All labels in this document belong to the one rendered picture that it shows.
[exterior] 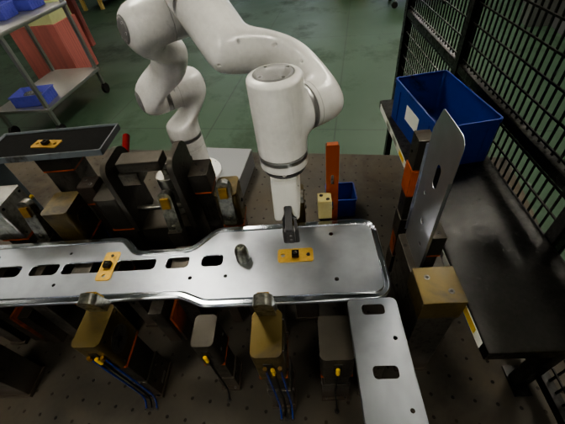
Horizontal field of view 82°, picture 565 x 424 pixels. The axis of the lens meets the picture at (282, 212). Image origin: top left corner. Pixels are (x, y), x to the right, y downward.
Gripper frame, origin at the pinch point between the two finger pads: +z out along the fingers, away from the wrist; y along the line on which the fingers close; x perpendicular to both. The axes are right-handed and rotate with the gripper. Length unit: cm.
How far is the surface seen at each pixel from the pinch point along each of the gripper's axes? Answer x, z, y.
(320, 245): 6.2, 11.9, -2.6
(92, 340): -39.3, 7.5, 20.8
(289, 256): -1.3, 11.6, 0.4
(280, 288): -3.5, 11.9, 8.6
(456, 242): 35.8, 8.8, 1.2
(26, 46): -352, 71, -406
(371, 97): 76, 112, -266
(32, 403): -75, 42, 23
